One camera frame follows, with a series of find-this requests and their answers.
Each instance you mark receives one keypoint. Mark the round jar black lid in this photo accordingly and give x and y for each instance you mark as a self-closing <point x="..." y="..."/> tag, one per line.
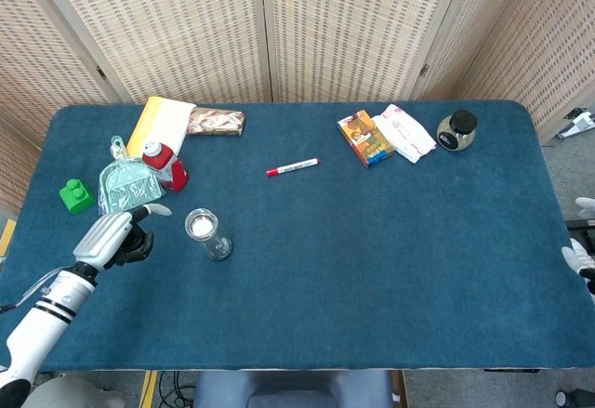
<point x="458" y="131"/>

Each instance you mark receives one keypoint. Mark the green toy block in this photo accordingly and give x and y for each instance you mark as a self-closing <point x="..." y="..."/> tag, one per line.
<point x="76" y="196"/>

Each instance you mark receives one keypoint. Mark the yellow white booklet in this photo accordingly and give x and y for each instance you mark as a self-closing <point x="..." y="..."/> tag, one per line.
<point x="160" y="122"/>

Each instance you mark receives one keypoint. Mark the woven folding screen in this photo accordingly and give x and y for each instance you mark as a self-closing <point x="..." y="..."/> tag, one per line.
<point x="186" y="31"/>

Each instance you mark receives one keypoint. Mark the white floor device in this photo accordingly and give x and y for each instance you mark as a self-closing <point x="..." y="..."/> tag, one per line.
<point x="581" y="124"/>

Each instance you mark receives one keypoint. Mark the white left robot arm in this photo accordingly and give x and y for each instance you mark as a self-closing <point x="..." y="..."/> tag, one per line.
<point x="46" y="319"/>

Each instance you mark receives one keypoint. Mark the orange yellow carton box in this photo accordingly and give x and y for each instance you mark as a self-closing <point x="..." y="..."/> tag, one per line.
<point x="365" y="138"/>

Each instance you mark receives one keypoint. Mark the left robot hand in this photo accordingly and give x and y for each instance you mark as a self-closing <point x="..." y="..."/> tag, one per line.
<point x="102" y="238"/>

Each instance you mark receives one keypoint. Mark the white tissue pack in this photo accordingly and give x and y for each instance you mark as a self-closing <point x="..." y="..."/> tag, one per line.
<point x="409" y="136"/>

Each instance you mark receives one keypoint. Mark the clear glass bottle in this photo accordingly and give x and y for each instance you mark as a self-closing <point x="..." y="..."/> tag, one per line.
<point x="216" y="243"/>

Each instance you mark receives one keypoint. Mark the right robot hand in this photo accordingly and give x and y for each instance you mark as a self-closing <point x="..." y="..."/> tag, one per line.
<point x="580" y="259"/>

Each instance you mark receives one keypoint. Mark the brown red snack package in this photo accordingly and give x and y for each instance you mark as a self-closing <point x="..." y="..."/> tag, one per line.
<point x="216" y="122"/>

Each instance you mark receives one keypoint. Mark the green dustpan brush set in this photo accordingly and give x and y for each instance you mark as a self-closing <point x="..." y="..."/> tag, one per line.
<point x="125" y="185"/>

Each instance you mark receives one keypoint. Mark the red whiteboard marker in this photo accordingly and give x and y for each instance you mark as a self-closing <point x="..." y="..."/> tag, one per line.
<point x="293" y="167"/>

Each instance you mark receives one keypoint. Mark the blue table cloth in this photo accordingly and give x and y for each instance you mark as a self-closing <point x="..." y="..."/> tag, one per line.
<point x="348" y="264"/>

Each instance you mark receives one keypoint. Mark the grey blue chair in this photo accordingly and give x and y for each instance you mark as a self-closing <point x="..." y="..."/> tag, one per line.
<point x="279" y="389"/>

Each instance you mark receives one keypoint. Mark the red juice bottle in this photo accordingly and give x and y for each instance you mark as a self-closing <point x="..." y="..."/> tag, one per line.
<point x="169" y="171"/>

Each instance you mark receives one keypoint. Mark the black floor object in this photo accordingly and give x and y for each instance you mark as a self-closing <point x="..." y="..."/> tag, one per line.
<point x="581" y="398"/>

